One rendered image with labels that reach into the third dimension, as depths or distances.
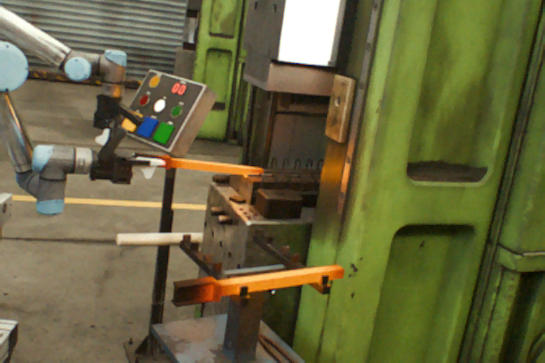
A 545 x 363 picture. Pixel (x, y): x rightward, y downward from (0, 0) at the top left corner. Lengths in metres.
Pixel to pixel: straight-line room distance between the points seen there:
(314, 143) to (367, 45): 0.69
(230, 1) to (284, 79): 4.98
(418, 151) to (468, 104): 0.19
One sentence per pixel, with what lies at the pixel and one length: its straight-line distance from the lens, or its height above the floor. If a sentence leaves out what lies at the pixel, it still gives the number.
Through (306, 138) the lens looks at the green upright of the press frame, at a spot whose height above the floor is 1.08.
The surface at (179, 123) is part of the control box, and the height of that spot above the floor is 1.05.
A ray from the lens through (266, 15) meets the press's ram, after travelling 1.89.
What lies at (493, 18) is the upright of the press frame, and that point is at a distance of 1.79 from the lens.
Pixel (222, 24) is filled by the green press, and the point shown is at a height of 1.26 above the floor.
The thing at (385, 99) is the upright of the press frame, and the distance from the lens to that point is 1.55.
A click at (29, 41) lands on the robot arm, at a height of 1.30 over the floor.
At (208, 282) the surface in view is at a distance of 1.28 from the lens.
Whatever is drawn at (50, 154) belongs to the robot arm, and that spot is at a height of 1.04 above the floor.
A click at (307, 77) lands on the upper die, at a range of 1.88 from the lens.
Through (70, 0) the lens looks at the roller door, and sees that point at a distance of 9.78.
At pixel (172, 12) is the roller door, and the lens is 9.84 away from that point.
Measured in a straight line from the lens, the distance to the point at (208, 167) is 1.90.
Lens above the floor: 1.51
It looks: 14 degrees down
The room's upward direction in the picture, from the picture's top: 8 degrees clockwise
